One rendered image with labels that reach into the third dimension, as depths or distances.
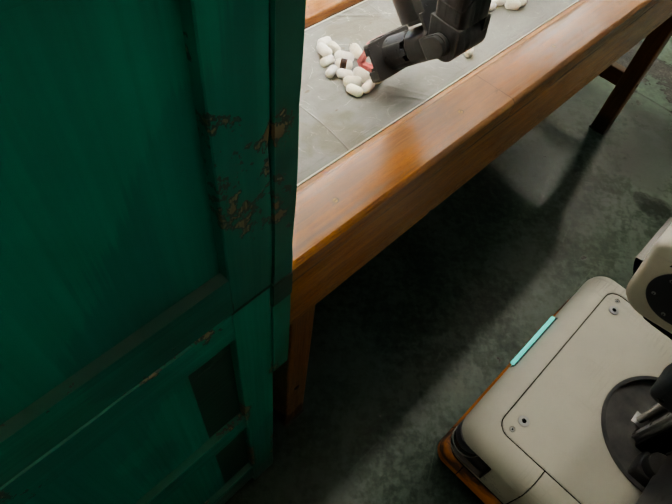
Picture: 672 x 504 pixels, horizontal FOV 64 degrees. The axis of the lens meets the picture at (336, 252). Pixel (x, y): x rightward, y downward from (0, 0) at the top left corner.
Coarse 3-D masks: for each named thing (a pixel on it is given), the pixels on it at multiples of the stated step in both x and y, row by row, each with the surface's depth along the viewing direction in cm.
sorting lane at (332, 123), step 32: (384, 0) 119; (544, 0) 125; (576, 0) 126; (320, 32) 110; (352, 32) 111; (384, 32) 112; (512, 32) 116; (416, 64) 107; (448, 64) 108; (480, 64) 108; (320, 96) 99; (352, 96) 99; (384, 96) 100; (416, 96) 101; (320, 128) 94; (352, 128) 94; (384, 128) 95; (320, 160) 89
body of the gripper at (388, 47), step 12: (384, 36) 93; (396, 36) 91; (372, 48) 92; (384, 48) 92; (396, 48) 90; (372, 60) 92; (384, 60) 93; (396, 60) 92; (408, 60) 90; (372, 72) 94; (384, 72) 94; (396, 72) 95
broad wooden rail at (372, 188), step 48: (624, 0) 123; (528, 48) 109; (576, 48) 110; (624, 48) 138; (480, 96) 99; (528, 96) 103; (384, 144) 89; (432, 144) 90; (480, 144) 101; (336, 192) 82; (384, 192) 83; (432, 192) 99; (336, 240) 79; (384, 240) 96
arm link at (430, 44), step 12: (396, 0) 84; (408, 0) 83; (420, 0) 81; (432, 0) 82; (408, 12) 84; (420, 12) 83; (432, 12) 83; (432, 36) 80; (444, 36) 79; (432, 48) 81; (444, 48) 79
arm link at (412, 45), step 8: (408, 24) 86; (408, 32) 88; (416, 32) 86; (408, 40) 88; (416, 40) 86; (408, 48) 88; (416, 48) 87; (408, 56) 89; (416, 56) 88; (424, 56) 87
